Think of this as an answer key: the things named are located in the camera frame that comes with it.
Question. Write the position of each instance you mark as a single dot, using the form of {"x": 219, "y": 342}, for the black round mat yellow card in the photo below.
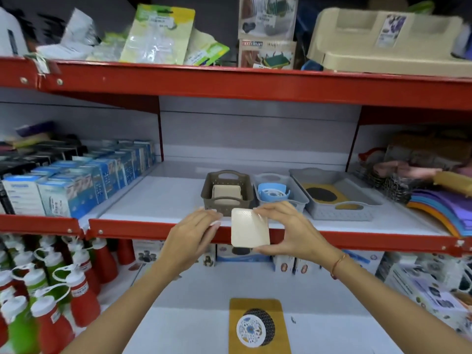
{"x": 320, "y": 194}

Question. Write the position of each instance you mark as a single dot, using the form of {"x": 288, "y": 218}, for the row of black boxes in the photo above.
{"x": 44, "y": 152}

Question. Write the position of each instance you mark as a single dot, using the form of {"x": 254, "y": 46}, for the large grey plastic tray basket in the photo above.
{"x": 350, "y": 213}

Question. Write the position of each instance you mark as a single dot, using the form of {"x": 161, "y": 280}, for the pile of white clear packets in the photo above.
{"x": 73, "y": 40}

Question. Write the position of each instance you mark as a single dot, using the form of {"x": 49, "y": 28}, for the row of blue white boxes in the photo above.
{"x": 73, "y": 187}

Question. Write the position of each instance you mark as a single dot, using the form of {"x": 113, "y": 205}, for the row of small white boxes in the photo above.
{"x": 236, "y": 256}

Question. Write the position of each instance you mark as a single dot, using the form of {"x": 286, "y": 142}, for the cream square pad in basket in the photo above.
{"x": 226, "y": 193}

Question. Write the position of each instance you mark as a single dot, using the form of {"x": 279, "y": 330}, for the person's right thumb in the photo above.
{"x": 267, "y": 248}

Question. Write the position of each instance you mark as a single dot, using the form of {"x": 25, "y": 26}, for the person's right forearm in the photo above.
{"x": 391, "y": 309}

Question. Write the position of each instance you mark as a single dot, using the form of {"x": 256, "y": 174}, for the person's left hand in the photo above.
{"x": 184, "y": 239}

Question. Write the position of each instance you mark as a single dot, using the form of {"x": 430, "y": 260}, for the tall brown product box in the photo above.
{"x": 267, "y": 18}

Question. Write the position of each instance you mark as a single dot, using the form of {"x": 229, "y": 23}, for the white plastic container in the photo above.
{"x": 11, "y": 33}

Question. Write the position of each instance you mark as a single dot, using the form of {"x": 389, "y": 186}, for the stack of coloured flexible mats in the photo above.
{"x": 446, "y": 210}

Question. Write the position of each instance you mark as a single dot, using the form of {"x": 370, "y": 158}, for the small grey plastic basket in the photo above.
{"x": 297, "y": 191}

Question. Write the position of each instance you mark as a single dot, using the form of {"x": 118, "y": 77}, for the beige plastic tray organiser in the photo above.
{"x": 368, "y": 47}

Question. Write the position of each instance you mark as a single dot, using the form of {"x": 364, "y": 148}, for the clear packet yellow green card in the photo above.
{"x": 158, "y": 36}

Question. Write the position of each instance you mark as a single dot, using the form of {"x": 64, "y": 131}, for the person's right hand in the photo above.
{"x": 298, "y": 235}

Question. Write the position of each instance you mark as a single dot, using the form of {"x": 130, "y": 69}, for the flat yellow green packet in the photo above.
{"x": 206, "y": 49}

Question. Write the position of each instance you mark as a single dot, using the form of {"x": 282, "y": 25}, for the group of red green squeeze bottles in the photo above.
{"x": 44, "y": 291}

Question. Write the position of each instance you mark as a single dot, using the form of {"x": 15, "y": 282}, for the person's left forearm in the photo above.
{"x": 121, "y": 309}

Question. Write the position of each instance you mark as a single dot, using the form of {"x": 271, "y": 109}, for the short brown product box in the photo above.
{"x": 267, "y": 55}

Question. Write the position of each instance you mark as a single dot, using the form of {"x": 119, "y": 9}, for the person's left fingers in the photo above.
{"x": 208, "y": 223}

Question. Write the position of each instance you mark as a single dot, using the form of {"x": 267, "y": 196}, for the brown plastic basket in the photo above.
{"x": 226, "y": 180}

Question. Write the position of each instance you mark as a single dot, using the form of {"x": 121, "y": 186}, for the yellow wooden rolling pin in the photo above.
{"x": 453, "y": 182}

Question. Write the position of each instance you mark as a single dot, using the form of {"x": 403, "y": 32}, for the red metal shelf rack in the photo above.
{"x": 236, "y": 88}

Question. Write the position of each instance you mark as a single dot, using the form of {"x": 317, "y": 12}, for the blue round plastic strainer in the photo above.
{"x": 273, "y": 191}

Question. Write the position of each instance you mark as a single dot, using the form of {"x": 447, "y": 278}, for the pile of white printed boxes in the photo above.
{"x": 431, "y": 287}

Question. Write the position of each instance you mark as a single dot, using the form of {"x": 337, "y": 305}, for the purple yellow sponge pack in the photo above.
{"x": 35, "y": 132}

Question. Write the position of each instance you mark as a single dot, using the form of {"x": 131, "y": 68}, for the round patterned trivet yellow card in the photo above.
{"x": 258, "y": 328}

